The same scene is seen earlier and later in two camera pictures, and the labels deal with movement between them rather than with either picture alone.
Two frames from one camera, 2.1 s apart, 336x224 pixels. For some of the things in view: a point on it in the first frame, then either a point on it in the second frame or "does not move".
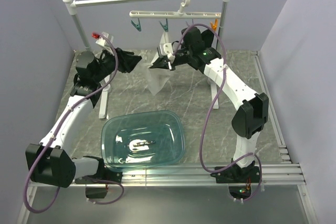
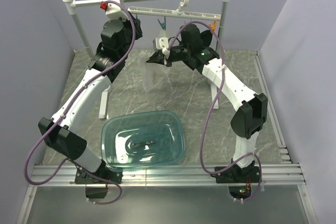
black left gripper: x=126 y=60 -> x=138 y=33
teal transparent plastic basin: x=137 y=141 does not move
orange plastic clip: x=214 y=27 does not move
